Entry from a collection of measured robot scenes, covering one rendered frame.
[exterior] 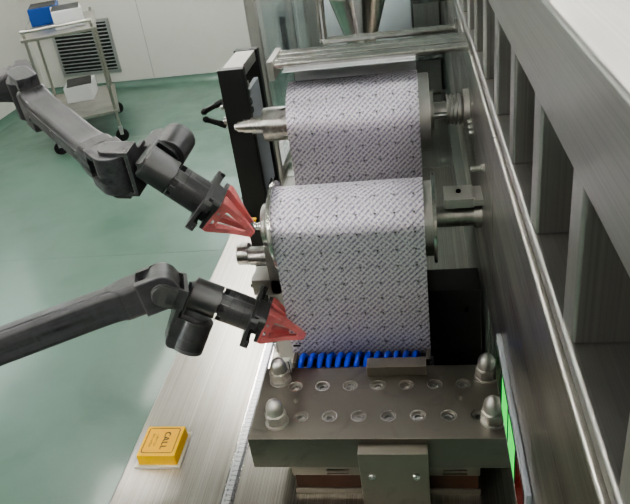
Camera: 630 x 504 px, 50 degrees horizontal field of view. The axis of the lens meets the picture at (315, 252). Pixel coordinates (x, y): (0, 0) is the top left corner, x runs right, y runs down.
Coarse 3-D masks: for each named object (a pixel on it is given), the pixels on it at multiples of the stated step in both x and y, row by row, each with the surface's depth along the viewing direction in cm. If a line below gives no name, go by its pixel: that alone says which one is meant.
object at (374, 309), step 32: (288, 288) 110; (320, 288) 109; (352, 288) 109; (384, 288) 108; (416, 288) 107; (320, 320) 113; (352, 320) 112; (384, 320) 111; (416, 320) 110; (320, 352) 116
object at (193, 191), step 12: (180, 168) 107; (180, 180) 104; (192, 180) 105; (204, 180) 106; (216, 180) 108; (168, 192) 106; (180, 192) 105; (192, 192) 105; (204, 192) 105; (180, 204) 107; (192, 204) 106; (204, 204) 103; (192, 216) 104; (192, 228) 105
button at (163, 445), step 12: (156, 432) 120; (168, 432) 120; (180, 432) 119; (144, 444) 118; (156, 444) 117; (168, 444) 117; (180, 444) 118; (144, 456) 116; (156, 456) 115; (168, 456) 115
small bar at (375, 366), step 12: (372, 360) 110; (384, 360) 110; (396, 360) 110; (408, 360) 109; (420, 360) 109; (372, 372) 109; (384, 372) 109; (396, 372) 109; (408, 372) 108; (420, 372) 108
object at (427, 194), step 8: (424, 184) 105; (424, 192) 103; (424, 200) 102; (424, 208) 102; (424, 216) 102; (432, 216) 102; (432, 224) 102; (432, 232) 102; (432, 240) 103; (432, 248) 105
